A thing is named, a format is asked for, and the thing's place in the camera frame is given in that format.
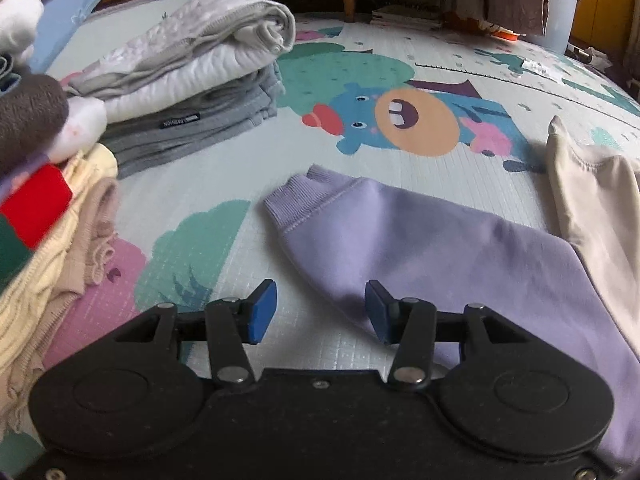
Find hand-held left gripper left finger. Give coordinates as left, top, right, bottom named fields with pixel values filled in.
left=119, top=279, right=279, bottom=389

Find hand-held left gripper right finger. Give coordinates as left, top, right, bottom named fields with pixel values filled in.
left=364, top=279, right=522, bottom=392

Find lavender sweatshirt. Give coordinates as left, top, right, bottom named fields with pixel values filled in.
left=263, top=164, right=640, bottom=471

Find beige garment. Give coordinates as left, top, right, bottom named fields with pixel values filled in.
left=545, top=116, right=640, bottom=356

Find pile of assorted clothes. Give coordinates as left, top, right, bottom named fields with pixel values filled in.
left=0, top=0, right=121, bottom=426

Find cartoon printed play mat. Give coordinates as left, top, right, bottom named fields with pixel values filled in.
left=0, top=0, right=640, bottom=466

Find dark grey folded pants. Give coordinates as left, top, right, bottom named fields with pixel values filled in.
left=100, top=65, right=284, bottom=179

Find white quilted folded garment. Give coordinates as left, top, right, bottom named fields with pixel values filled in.
left=102, top=45, right=277, bottom=124

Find light grey quilted folded garment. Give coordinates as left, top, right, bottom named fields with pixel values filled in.
left=62, top=0, right=297, bottom=101

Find stack of notebooks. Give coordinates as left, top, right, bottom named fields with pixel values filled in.
left=370, top=4, right=446, bottom=31

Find light blue sheet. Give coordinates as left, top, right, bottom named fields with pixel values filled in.
left=27, top=0, right=233, bottom=74

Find white plastic bucket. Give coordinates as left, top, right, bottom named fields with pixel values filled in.
left=542, top=0, right=582, bottom=56

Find yellow wooden cabinet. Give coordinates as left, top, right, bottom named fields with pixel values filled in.
left=570, top=0, right=640, bottom=86

